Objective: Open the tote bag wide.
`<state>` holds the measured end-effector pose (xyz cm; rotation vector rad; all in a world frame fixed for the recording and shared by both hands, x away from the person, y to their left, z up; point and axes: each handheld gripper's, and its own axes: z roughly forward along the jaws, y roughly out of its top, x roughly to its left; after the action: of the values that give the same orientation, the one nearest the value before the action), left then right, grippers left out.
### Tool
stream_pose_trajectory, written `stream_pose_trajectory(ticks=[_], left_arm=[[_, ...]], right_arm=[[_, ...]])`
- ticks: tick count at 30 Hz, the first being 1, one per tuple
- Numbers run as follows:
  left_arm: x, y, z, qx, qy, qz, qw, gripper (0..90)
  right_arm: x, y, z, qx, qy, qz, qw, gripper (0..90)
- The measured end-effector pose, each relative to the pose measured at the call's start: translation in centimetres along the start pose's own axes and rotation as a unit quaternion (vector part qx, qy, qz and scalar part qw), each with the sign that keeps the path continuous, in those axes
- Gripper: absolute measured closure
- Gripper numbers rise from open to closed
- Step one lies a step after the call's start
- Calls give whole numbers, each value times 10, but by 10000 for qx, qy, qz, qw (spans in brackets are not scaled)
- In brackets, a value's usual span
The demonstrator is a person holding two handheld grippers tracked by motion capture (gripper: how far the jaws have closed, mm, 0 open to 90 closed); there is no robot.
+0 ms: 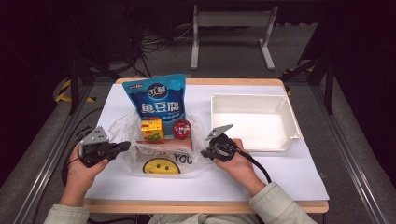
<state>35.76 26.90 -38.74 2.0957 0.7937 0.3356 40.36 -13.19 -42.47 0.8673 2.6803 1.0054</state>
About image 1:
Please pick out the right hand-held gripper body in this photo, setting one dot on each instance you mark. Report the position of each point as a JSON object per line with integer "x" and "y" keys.
{"x": 222, "y": 146}

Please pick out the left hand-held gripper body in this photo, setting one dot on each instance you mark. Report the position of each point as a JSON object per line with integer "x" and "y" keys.
{"x": 95, "y": 149}

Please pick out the yellow drink carton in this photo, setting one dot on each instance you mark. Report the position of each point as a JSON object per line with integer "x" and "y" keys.
{"x": 152, "y": 129}

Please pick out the white plastic bin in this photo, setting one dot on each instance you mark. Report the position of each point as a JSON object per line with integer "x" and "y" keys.
{"x": 252, "y": 124}

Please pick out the brown rectangular box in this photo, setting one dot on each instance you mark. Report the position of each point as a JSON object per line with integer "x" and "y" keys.
{"x": 165, "y": 145}

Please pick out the clear smiley-face plastic bag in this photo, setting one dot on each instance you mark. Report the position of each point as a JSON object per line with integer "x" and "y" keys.
{"x": 162, "y": 161}

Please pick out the blue snack packet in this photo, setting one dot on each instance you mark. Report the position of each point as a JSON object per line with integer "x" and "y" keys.
{"x": 158, "y": 99}

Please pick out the person's left hand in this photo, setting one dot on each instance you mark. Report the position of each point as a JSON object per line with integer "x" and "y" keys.
{"x": 81, "y": 169}

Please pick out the person's right hand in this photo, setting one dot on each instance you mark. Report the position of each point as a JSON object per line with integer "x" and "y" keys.
{"x": 238, "y": 165}

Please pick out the red can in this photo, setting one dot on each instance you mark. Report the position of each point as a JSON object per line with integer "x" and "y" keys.
{"x": 181, "y": 128}

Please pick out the person's torso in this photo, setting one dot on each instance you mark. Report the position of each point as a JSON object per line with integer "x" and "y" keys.
{"x": 202, "y": 219}

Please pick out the black metal stand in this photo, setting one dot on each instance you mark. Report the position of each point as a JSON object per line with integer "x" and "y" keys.
{"x": 77, "y": 77}
{"x": 323, "y": 74}

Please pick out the white metal stand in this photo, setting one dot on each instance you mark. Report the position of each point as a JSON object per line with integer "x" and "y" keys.
{"x": 232, "y": 18}

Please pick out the aluminium rail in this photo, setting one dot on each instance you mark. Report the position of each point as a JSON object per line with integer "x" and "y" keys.
{"x": 348, "y": 155}
{"x": 46, "y": 161}

